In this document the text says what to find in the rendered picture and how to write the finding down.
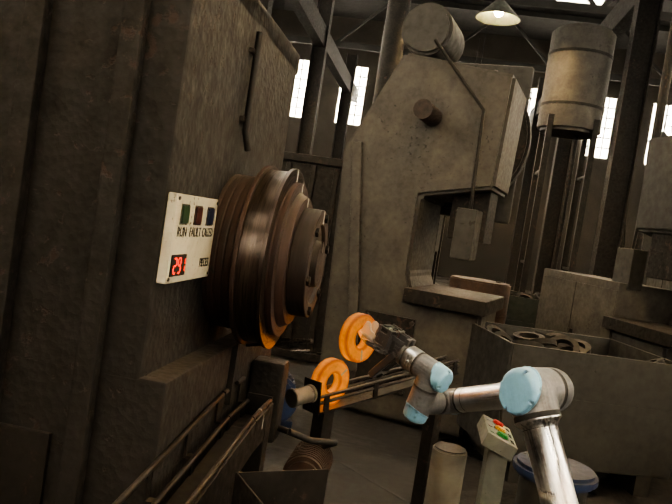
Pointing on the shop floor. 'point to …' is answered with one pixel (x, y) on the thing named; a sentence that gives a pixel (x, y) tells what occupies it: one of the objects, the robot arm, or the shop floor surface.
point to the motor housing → (309, 457)
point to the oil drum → (484, 291)
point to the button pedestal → (493, 461)
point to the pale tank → (568, 128)
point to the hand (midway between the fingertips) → (359, 331)
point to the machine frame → (119, 232)
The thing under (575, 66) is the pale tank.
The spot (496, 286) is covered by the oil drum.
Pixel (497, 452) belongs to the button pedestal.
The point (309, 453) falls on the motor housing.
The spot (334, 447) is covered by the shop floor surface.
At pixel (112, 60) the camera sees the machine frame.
